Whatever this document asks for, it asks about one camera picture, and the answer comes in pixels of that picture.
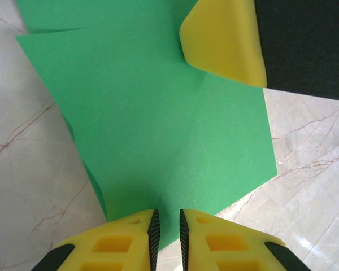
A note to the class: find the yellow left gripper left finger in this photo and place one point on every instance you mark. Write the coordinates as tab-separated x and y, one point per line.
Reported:
135	230

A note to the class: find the green paper sheet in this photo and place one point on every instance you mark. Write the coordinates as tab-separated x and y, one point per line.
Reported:
147	113

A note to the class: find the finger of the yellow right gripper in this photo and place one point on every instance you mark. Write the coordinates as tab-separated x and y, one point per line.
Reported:
223	39

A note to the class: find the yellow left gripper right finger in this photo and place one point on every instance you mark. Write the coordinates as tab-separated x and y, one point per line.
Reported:
197	234

